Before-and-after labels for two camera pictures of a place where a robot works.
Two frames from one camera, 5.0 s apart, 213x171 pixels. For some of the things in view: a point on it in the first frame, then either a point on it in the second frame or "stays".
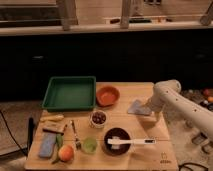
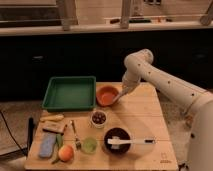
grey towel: x=137 y=107 → x=119 y=94
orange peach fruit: x=65 y=153 stays
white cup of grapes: x=98 y=119 stays
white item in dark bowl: x=115 y=146 stays
